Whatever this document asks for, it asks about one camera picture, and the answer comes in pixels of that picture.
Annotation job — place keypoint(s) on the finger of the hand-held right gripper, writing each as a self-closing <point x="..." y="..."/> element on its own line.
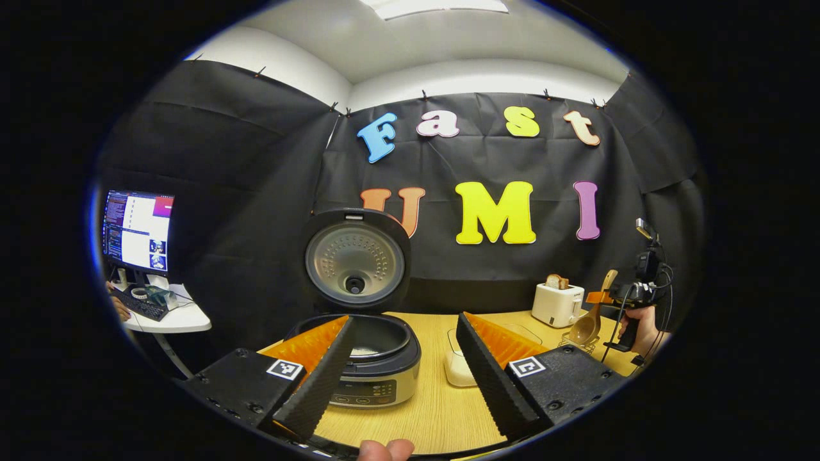
<point x="601" y="298"/>

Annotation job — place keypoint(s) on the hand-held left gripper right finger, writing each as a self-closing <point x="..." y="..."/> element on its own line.
<point x="490" y="384"/>

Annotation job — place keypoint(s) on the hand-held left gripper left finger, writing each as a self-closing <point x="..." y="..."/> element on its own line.
<point x="323" y="384"/>

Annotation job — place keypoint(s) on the wooden spoon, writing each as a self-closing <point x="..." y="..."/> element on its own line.
<point x="584" y="330"/>

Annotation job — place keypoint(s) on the silver black rice cooker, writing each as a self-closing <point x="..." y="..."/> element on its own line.
<point x="355" y="256"/>

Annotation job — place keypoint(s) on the white toaster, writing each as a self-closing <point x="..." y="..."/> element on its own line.
<point x="556" y="307"/>

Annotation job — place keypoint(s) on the toasted bread slice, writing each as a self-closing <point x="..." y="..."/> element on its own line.
<point x="557" y="282"/>

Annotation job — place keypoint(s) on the clear plastic container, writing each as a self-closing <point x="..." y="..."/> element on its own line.
<point x="456" y="342"/>

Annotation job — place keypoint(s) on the white side table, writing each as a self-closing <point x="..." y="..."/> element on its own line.
<point x="186" y="319"/>

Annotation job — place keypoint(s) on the black keyboard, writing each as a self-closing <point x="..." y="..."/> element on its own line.
<point x="141" y="305"/>

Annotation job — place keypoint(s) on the black backdrop cloth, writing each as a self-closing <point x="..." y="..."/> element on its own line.
<point x="256" y="192"/>

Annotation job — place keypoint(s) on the computer monitor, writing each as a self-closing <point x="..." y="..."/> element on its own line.
<point x="138" y="230"/>

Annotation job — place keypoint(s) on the ceiling light panel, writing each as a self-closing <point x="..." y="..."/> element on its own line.
<point x="435" y="6"/>

